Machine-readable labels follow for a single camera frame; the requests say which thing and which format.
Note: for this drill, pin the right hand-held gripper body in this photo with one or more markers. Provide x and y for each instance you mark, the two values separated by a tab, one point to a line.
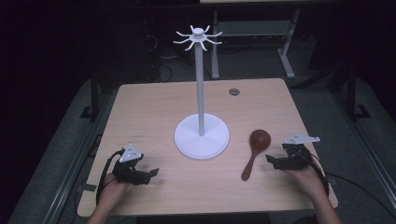
298	154

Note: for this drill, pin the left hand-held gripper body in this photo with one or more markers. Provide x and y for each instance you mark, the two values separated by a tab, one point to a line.
130	154

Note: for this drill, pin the person's right hand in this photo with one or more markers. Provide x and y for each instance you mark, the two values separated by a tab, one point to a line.
306	181

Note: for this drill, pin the person's left hand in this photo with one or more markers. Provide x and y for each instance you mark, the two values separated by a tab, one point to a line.
111	190

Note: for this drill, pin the brown wooden spoon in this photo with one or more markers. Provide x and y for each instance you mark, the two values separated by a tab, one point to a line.
259	140

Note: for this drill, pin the grey tape strip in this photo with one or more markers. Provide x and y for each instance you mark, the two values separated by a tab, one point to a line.
87	187

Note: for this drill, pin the white hook rack stand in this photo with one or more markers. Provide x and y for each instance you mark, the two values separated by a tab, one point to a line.
201	137

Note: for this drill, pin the black metal stand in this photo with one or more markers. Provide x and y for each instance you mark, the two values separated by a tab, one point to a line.
352	96
93	98

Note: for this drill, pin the aluminium floor rail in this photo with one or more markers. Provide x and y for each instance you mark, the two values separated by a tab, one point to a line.
67	183
367	146

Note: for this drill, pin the white metal desk frame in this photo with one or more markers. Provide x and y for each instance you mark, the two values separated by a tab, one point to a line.
255	29

